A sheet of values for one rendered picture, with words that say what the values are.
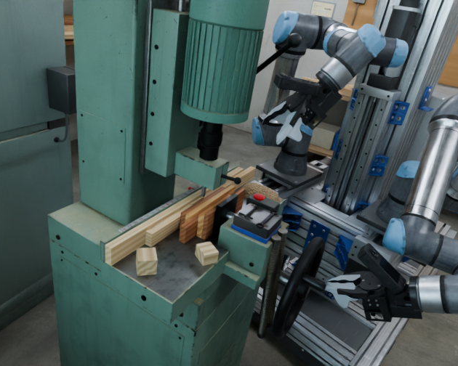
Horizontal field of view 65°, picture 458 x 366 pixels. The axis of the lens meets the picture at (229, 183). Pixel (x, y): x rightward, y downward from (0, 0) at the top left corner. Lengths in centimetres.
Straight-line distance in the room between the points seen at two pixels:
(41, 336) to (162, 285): 119
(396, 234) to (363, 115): 75
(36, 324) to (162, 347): 99
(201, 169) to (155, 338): 49
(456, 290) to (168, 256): 61
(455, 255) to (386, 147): 79
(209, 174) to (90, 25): 48
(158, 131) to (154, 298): 43
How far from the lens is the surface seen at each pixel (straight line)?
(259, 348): 193
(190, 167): 100
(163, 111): 97
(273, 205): 95
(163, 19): 94
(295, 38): 98
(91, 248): 113
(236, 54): 85
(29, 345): 194
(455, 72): 408
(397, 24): 150
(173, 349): 110
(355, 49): 96
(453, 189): 139
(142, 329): 114
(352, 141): 158
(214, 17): 84
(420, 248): 90
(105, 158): 111
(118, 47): 99
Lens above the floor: 147
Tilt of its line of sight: 27 degrees down
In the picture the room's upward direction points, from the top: 10 degrees clockwise
